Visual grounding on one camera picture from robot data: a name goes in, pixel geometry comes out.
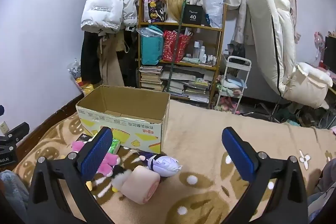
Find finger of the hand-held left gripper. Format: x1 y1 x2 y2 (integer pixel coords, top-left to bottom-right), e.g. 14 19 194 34
7 122 30 138

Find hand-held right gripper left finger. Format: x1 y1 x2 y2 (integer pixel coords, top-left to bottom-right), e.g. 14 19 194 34
26 126 113 224

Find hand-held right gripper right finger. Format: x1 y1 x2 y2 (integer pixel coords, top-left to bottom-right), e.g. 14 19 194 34
222 127 309 224

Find pink plush toy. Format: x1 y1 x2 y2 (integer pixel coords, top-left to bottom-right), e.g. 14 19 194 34
71 140 121 177

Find green can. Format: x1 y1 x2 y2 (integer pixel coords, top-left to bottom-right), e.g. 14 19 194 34
106 136 121 155

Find printed cardboard box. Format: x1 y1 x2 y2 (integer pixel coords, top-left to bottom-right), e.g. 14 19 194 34
76 85 171 154

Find pink roll cake plush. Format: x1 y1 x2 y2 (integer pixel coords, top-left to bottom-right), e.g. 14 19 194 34
119 166 160 205

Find purple-haired plush doll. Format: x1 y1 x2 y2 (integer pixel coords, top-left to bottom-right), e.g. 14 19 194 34
138 151 183 178

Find small black box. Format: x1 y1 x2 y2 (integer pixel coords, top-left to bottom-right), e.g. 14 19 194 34
76 133 93 143

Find person's grey clothing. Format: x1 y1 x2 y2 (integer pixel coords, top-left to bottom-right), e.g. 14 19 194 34
307 158 336 224
0 170 29 224

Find beige patterned blanket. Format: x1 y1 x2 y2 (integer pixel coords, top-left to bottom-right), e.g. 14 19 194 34
12 99 336 224

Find plastic bag of snacks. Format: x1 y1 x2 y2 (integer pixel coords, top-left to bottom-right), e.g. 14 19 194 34
67 59 92 94

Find pile of books and papers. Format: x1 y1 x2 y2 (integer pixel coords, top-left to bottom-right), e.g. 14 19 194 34
160 68 213 104

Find beige coat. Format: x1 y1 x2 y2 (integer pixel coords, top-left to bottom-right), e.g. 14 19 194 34
97 31 126 86

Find black coat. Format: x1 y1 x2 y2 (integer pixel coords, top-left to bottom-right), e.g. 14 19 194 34
80 30 103 85

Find stack of old books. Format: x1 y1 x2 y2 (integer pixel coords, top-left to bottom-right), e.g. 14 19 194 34
139 65 164 90

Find white trolley cart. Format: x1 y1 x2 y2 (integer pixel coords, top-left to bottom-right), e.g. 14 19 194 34
215 56 252 114

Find black hanging garment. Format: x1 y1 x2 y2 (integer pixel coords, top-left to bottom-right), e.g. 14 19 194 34
123 26 139 88

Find row of cosmetic bottles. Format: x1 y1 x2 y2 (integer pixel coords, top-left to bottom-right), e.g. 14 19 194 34
193 40 218 65

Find teal bag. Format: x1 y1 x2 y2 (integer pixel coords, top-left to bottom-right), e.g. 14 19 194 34
140 26 164 65

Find red gift bag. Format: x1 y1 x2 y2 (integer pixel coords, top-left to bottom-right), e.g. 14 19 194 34
162 30 192 63

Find green pole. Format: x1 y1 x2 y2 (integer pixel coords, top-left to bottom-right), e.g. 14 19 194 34
164 0 189 94

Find wooden shelf rack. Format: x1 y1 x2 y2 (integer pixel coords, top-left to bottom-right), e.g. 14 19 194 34
136 0 227 109

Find black monitor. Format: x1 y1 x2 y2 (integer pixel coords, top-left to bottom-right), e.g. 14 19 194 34
323 35 336 72

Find pink desk fan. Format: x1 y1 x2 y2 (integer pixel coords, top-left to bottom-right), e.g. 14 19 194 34
314 31 326 62

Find black square box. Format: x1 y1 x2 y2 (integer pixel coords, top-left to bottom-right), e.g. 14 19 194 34
182 5 203 25

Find clear plastic bag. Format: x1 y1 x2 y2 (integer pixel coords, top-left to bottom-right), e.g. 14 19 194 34
203 0 226 28

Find purple printed bag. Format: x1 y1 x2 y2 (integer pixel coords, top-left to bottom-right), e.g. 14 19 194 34
142 0 167 23

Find blonde wig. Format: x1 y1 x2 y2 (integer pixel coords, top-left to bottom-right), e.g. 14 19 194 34
164 0 185 23

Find dark wooden bed frame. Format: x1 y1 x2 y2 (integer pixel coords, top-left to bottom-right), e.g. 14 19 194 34
16 94 82 161

